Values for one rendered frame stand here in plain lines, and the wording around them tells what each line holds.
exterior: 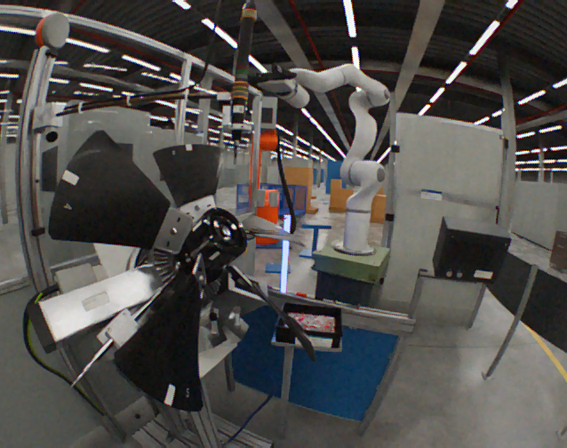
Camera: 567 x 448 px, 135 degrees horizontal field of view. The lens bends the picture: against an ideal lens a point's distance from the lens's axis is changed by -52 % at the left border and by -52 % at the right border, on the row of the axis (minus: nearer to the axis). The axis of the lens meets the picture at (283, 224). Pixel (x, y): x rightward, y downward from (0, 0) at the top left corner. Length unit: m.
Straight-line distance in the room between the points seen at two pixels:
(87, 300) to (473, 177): 2.53
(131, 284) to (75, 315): 0.15
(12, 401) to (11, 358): 0.24
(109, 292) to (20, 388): 0.96
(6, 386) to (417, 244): 2.96
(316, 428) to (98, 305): 1.35
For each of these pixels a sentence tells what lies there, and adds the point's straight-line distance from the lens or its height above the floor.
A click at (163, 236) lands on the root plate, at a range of 0.52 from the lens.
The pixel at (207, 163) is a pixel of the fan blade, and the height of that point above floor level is 1.37.
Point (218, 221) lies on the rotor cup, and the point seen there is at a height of 1.24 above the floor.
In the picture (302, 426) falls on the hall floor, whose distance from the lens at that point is 1.57.
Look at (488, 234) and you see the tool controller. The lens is 0.88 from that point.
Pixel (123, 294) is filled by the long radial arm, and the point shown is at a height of 1.11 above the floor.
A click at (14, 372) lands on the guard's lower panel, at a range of 1.31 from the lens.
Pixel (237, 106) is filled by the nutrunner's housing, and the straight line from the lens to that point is 0.62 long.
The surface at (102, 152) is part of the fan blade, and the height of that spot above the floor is 1.39.
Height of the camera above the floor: 1.35
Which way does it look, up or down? 12 degrees down
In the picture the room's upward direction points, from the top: 3 degrees clockwise
